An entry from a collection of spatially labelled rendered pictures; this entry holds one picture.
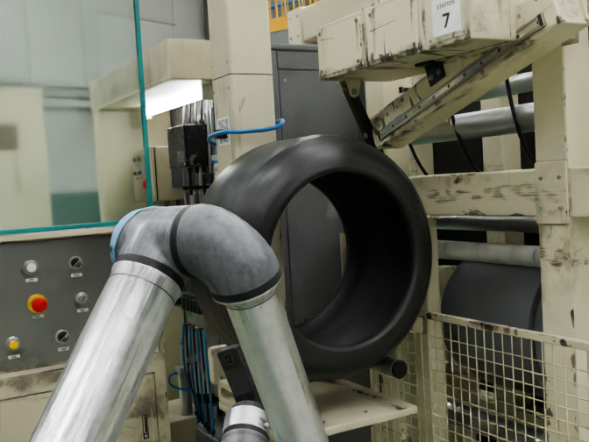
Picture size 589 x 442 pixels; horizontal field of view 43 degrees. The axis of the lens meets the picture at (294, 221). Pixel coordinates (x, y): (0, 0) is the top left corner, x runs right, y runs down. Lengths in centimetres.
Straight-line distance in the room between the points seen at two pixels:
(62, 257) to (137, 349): 106
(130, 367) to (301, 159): 72
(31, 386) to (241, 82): 98
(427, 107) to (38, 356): 123
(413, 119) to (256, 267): 97
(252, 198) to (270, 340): 50
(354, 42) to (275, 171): 49
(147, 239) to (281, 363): 29
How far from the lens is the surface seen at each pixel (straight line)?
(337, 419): 181
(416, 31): 177
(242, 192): 162
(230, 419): 146
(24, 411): 215
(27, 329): 216
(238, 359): 147
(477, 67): 181
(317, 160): 167
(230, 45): 202
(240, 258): 111
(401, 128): 203
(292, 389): 124
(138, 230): 120
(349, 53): 199
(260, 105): 203
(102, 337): 112
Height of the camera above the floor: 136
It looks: 3 degrees down
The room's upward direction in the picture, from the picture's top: 3 degrees counter-clockwise
